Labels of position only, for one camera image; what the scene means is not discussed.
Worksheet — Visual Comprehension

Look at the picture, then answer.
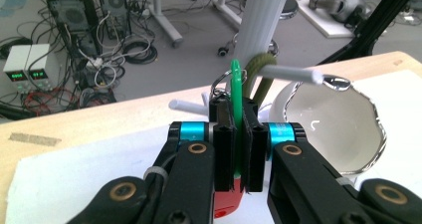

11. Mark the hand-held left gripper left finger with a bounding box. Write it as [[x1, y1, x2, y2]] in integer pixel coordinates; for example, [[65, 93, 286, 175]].
[[168, 96, 239, 192]]

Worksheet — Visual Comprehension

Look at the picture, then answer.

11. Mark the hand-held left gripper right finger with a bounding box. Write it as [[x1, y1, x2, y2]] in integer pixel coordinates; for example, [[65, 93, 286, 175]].
[[240, 97, 306, 194]]

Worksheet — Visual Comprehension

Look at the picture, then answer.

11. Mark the olive green cord loop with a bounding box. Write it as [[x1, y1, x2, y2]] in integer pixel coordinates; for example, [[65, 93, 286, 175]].
[[243, 52, 279, 109]]

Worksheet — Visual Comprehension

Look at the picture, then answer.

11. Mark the white hook stand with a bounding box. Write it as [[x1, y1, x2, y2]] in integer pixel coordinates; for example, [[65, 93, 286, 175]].
[[167, 0, 324, 119]]

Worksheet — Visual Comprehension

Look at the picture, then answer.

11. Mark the white eggshell-shaped bowl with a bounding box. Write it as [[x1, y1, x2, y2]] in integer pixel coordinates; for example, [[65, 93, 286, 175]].
[[269, 75, 388, 177]]

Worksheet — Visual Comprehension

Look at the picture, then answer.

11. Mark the white desk leg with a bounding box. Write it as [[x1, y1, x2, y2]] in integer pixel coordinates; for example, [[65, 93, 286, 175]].
[[148, 0, 184, 49], [212, 0, 244, 30]]

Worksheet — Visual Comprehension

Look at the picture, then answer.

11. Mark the white table mat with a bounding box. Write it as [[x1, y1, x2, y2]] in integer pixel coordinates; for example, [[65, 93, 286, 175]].
[[4, 69, 422, 224]]

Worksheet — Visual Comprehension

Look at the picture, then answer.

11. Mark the white floor board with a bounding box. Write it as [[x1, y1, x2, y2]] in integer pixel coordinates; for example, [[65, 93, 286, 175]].
[[296, 0, 355, 40]]

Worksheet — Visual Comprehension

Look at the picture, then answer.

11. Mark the black round stool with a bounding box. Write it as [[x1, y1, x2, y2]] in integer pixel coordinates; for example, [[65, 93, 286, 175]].
[[216, 0, 300, 58]]

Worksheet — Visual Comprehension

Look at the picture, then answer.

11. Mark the grey machine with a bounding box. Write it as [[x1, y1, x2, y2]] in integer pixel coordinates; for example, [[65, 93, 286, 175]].
[[308, 0, 366, 23]]

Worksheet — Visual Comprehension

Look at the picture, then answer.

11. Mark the small black computer tower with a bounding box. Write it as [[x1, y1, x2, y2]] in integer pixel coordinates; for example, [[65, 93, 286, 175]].
[[95, 0, 132, 42]]

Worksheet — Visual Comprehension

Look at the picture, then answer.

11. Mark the strip of brown tape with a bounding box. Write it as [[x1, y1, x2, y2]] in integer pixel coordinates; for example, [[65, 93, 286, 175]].
[[8, 131, 63, 148]]

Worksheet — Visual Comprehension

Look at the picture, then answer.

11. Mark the large black computer tower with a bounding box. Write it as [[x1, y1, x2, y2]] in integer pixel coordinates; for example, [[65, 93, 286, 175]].
[[46, 0, 102, 59]]

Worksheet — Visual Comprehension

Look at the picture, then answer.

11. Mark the white power supply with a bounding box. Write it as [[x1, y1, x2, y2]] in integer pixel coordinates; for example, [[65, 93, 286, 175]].
[[2, 44, 34, 93], [24, 43, 52, 90]]

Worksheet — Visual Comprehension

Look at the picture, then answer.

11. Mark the black cable coil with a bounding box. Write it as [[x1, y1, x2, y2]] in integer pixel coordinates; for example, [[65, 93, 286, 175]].
[[121, 39, 159, 66]]

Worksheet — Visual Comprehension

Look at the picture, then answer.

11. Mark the black metal frame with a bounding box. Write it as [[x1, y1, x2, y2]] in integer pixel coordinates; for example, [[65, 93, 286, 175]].
[[317, 0, 422, 67]]

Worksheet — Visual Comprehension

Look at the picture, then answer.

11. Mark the red cable bundle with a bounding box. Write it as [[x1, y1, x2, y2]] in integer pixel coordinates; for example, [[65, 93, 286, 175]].
[[21, 86, 83, 116]]

